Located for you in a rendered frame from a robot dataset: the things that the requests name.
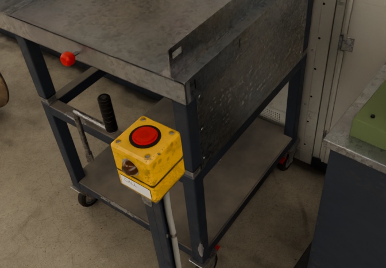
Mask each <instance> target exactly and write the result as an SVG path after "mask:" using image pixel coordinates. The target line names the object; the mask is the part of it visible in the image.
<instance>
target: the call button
mask: <svg viewBox="0 0 386 268"><path fill-rule="evenodd" d="M157 137H158V133H157V131H156V130H155V129H154V128H152V127H141V128H138V129H137V130H136V131H134V133H133V134H132V139H133V141H134V142H135V143H136V144H138V145H142V146H144V145H148V144H151V143H153V142H154V141H155V140H156V139H157Z"/></svg>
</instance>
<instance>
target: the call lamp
mask: <svg viewBox="0 0 386 268"><path fill-rule="evenodd" d="M122 171H123V172H124V173H125V174H126V175H128V176H133V175H135V176H137V175H139V173H140V171H139V168H138V167H137V165H136V164H135V163H134V162H133V161H132V160H130V159H128V158H123V160H122Z"/></svg>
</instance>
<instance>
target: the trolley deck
mask: <svg viewBox="0 0 386 268"><path fill-rule="evenodd" d="M228 1H229V0H36V1H34V2H32V3H31V4H29V5H27V6H25V7H23V8H22V9H20V10H17V11H16V12H14V13H12V14H10V15H9V16H8V15H6V14H3V13H1V12H0V28H1V29H4V30H6V31H8V32H11V33H13V34H15V35H17V36H20V37H23V38H25V39H27V40H30V41H32V42H34V43H37V44H40V45H42V46H44V47H47V48H49V49H51V50H53V51H56V52H58V53H61V54H63V53H64V52H66V51H68V52H72V53H74V52H75V51H77V50H78V51H79V54H78V55H76V56H75V60H77V61H80V62H82V63H84V64H87V65H89V66H91V67H94V68H97V69H99V70H101V71H104V72H106V73H108V74H111V75H113V76H116V77H118V78H120V79H123V80H125V81H127V82H130V83H132V84H134V85H137V86H139V87H142V88H144V89H147V90H149V91H151V92H154V93H156V94H158V95H161V96H163V97H165V98H168V99H170V100H173V101H175V102H177V103H180V104H182V105H184V106H188V105H189V104H190V103H191V102H192V101H193V100H194V99H195V98H196V97H197V96H199V95H200V94H201V93H202V92H203V91H204V90H205V89H206V88H207V87H208V86H210V85H211V84H212V83H213V82H214V81H215V80H216V79H217V78H218V77H219V76H220V75H221V74H222V73H223V72H224V71H225V70H226V69H227V68H228V67H230V66H231V65H232V64H233V63H234V62H235V61H236V60H237V59H238V58H239V57H240V56H241V55H242V54H243V53H244V52H245V51H246V50H247V49H248V48H250V47H251V46H252V45H253V44H254V43H255V42H256V41H257V40H258V39H259V38H260V37H261V36H262V35H263V34H264V33H265V32H266V31H267V30H268V29H269V28H271V27H272V26H273V25H274V24H275V23H276V22H277V21H278V20H279V19H280V18H282V16H283V15H285V14H286V12H287V11H289V9H291V8H292V7H293V6H294V5H295V4H296V3H297V2H298V1H299V0H266V1H265V2H264V3H263V4H262V5H260V6H259V7H258V8H257V9H256V10H255V11H253V12H252V13H251V14H250V15H249V16H247V17H246V18H245V19H244V20H243V21H242V22H240V23H239V24H238V25H237V26H236V27H235V28H234V29H233V30H231V31H230V32H229V33H228V34H227V35H226V36H225V37H223V38H222V39H221V40H220V41H219V42H217V43H216V44H215V45H214V46H213V47H212V48H210V49H209V50H208V51H207V52H206V53H205V54H204V55H202V56H201V57H200V58H199V59H198V60H197V61H196V62H195V63H193V64H192V65H191V66H189V68H188V69H186V70H185V71H184V72H183V73H182V74H180V75H179V76H178V77H177V78H176V79H175V80H172V79H169V78H166V77H164V76H162V75H159V74H158V72H159V71H161V70H162V69H163V68H164V67H165V66H167V65H168V55H167V49H168V48H169V47H171V46H172V45H174V44H175V43H176V42H177V41H178V40H180V39H181V38H182V37H183V36H185V35H186V34H187V33H188V32H190V31H191V30H192V29H194V28H195V27H196V26H197V25H199V24H200V23H201V22H202V21H204V20H205V19H206V18H207V17H209V16H210V15H211V14H213V13H214V12H215V11H216V10H218V9H219V8H220V7H221V6H223V5H224V4H225V3H226V2H228Z"/></svg>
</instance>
